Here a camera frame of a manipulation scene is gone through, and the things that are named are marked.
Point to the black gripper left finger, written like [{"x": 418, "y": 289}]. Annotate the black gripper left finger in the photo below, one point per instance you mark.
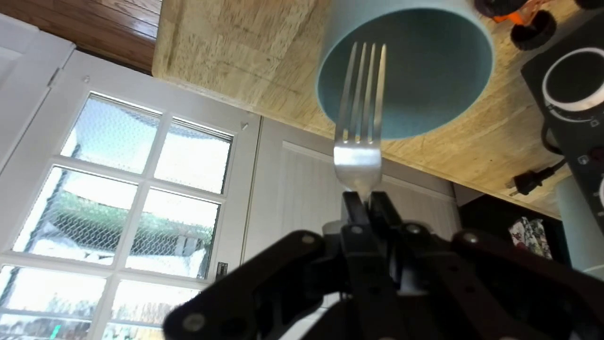
[{"x": 303, "y": 283}]

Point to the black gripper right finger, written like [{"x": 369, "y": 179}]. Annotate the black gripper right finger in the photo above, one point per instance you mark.
[{"x": 478, "y": 289}]

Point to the silver metal fork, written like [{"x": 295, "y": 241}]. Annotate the silver metal fork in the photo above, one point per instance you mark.
[{"x": 357, "y": 162}]

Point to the black toaster oven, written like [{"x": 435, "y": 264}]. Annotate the black toaster oven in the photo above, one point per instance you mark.
[{"x": 592, "y": 143}]

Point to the white glass pane door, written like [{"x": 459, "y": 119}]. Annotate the white glass pane door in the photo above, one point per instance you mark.
[{"x": 144, "y": 100}]

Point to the orange toy car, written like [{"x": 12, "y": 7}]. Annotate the orange toy car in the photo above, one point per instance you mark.
[{"x": 531, "y": 28}]

